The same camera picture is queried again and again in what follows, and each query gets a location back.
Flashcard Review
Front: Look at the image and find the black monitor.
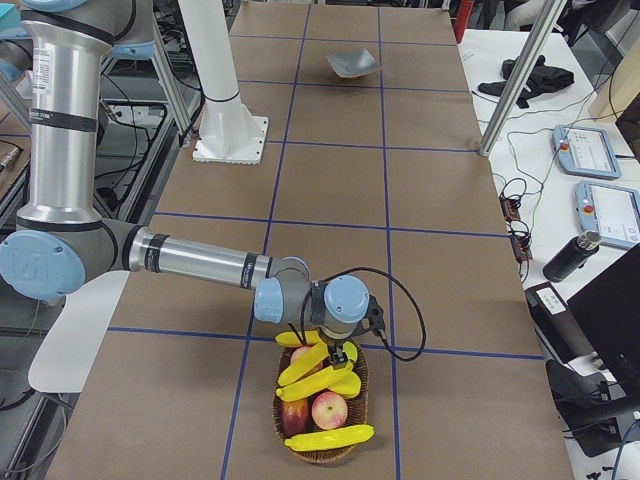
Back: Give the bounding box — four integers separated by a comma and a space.
569, 246, 639, 381

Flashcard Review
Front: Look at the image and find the red mango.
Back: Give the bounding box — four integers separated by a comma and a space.
281, 398, 310, 438

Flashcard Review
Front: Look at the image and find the teach pendant far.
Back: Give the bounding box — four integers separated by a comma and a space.
552, 125, 621, 180

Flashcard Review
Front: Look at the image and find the brown table mat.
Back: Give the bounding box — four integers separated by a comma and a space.
48, 3, 572, 479

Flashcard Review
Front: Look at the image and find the pink apple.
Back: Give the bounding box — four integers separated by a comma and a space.
311, 391, 348, 430
290, 346, 311, 364

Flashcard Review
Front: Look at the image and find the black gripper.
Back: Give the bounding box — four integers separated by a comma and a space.
319, 296, 386, 369

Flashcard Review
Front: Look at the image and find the teach pendant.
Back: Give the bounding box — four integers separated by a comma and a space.
552, 125, 621, 180
575, 180, 639, 250

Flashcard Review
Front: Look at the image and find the wicker basket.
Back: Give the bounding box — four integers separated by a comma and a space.
272, 334, 375, 465

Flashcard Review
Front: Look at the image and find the black bottle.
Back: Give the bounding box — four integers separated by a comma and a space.
542, 230, 601, 283

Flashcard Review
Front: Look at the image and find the yellow banana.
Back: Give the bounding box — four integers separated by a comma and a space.
275, 330, 322, 348
277, 343, 328, 386
284, 424, 375, 452
275, 367, 352, 402

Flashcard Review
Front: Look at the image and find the pink apple front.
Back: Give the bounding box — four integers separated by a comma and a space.
311, 391, 348, 430

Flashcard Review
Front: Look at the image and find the yellow banana back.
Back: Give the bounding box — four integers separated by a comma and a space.
275, 330, 322, 348

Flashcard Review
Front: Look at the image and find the grey square ceramic plate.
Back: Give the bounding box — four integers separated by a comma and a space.
327, 48, 380, 79

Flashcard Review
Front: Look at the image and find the pink apple back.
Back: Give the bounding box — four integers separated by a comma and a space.
290, 346, 311, 364

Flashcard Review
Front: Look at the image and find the black cloth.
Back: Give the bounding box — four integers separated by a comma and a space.
478, 55, 574, 109

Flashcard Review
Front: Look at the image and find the white chair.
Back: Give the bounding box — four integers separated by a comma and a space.
28, 271, 129, 393

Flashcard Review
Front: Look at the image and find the yellow banana front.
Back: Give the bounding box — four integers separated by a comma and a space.
284, 424, 375, 452

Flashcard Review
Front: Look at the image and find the teach pendant near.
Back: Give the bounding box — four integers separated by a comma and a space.
575, 180, 639, 250

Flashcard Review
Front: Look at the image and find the yellow starfruit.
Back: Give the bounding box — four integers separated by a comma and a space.
328, 372, 362, 400

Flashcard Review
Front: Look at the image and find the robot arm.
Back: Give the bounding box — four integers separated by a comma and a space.
1, 1, 385, 366

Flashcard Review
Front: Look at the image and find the aluminium frame post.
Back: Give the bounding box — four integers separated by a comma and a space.
479, 0, 565, 157

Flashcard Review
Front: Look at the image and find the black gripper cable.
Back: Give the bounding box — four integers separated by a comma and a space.
294, 268, 427, 362

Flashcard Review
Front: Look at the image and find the green pear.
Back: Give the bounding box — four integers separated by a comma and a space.
343, 342, 358, 363

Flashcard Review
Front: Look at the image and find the black box with label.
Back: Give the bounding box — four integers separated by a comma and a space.
525, 282, 595, 363

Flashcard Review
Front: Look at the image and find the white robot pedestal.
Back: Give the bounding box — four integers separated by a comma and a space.
179, 0, 269, 165

